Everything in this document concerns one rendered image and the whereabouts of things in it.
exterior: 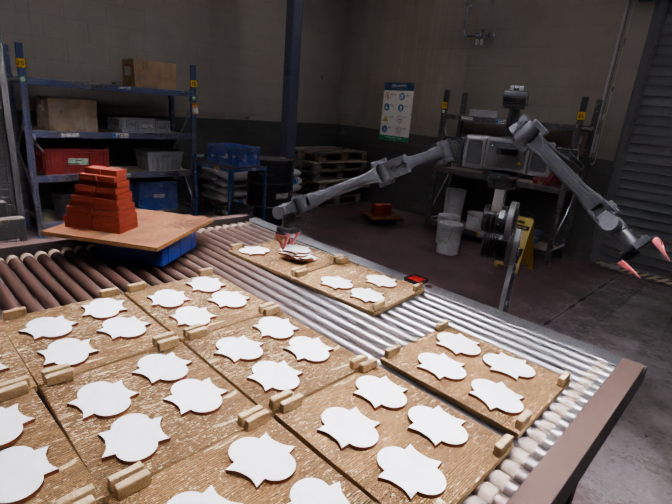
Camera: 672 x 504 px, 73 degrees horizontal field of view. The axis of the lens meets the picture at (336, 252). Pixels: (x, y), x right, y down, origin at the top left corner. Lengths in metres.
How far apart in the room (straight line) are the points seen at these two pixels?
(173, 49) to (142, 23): 0.46
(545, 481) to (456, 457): 0.17
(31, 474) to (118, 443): 0.14
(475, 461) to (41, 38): 5.98
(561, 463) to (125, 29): 6.28
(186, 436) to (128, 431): 0.12
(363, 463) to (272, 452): 0.18
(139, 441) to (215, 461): 0.16
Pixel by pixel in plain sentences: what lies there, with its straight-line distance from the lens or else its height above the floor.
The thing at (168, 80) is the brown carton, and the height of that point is 1.70.
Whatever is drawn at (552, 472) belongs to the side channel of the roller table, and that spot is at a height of 0.95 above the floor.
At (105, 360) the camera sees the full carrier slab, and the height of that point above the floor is 0.94.
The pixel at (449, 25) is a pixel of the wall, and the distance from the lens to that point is 7.39.
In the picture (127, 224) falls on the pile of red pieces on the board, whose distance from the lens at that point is 2.08.
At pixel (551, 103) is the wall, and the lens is 6.53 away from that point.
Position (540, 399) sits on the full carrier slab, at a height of 0.94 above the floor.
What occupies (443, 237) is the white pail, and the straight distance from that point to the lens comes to 5.57.
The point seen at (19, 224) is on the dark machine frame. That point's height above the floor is 1.00.
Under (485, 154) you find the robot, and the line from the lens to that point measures 2.33.
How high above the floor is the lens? 1.62
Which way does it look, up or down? 18 degrees down
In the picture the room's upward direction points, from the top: 5 degrees clockwise
